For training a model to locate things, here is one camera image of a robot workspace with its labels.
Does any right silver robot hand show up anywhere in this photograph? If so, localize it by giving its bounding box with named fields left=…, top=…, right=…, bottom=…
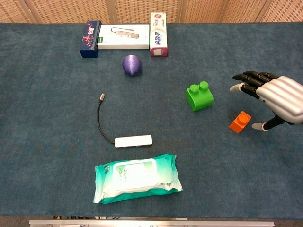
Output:
left=229, top=70, right=303, bottom=131

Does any orange toy brick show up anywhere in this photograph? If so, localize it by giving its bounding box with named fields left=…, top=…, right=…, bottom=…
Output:
left=228, top=110, right=252, bottom=134

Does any green toy brick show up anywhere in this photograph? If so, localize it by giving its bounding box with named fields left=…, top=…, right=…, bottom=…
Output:
left=185, top=81, right=214, bottom=112

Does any white toothpaste box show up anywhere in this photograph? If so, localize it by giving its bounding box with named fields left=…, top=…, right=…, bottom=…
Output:
left=150, top=12, right=169, bottom=58

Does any purple ribbed ball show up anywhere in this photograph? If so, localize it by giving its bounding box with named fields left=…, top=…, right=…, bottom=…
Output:
left=122, top=54, right=143, bottom=76

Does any green wet wipes pack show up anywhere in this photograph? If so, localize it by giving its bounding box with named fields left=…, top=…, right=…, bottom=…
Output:
left=93, top=154, right=183, bottom=204

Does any white USB hub box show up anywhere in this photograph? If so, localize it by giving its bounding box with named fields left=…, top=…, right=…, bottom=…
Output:
left=97, top=24, right=151, bottom=50

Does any dark blue patterned box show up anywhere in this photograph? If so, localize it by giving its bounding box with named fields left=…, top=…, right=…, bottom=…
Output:
left=80, top=20, right=102, bottom=58

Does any woven folding screen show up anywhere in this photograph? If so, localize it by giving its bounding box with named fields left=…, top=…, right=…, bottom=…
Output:
left=0, top=0, right=303, bottom=24

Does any white USB hub with cable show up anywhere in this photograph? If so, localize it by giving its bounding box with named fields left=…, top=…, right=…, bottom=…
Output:
left=97, top=93, right=153, bottom=148

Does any aluminium profile rail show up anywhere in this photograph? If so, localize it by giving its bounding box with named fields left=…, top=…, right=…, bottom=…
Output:
left=28, top=219, right=275, bottom=227

